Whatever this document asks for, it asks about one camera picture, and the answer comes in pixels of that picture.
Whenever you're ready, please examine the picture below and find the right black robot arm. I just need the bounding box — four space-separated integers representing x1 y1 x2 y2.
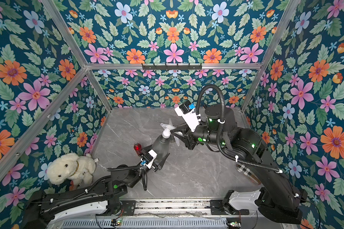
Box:
173 85 307 225

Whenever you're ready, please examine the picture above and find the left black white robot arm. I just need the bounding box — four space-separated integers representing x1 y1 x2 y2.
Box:
21 161 162 229

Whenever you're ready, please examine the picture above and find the clear plastic spray bottle rear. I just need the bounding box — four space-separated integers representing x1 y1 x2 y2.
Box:
152 132 171 164

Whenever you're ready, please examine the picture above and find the small red object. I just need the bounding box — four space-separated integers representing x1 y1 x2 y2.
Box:
133 143 143 157

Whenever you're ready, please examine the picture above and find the cream plush teddy bear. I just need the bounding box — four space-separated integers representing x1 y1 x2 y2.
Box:
47 153 96 186

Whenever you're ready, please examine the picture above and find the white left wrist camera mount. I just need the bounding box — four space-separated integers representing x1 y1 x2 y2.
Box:
141 149 157 169

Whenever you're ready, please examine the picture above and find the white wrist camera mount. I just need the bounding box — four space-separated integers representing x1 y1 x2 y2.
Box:
141 149 157 169
174 101 200 132

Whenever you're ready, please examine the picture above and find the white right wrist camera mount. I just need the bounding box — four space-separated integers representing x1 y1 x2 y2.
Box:
174 101 200 132

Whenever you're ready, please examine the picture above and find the metal base rail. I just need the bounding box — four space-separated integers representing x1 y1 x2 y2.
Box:
112 198 290 229

